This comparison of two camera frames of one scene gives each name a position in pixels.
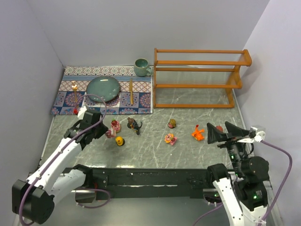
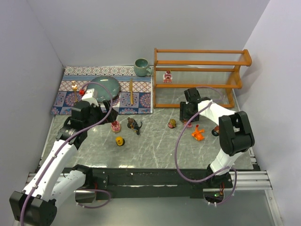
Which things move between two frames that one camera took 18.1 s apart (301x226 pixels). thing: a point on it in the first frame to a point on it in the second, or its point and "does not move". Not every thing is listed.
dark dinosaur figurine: (132, 124) does not move
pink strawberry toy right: (115, 124) does not move
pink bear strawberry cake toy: (110, 133) to (167, 77)
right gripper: (230, 137) to (188, 113)
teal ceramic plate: (106, 86) does not move
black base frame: (141, 183) does not move
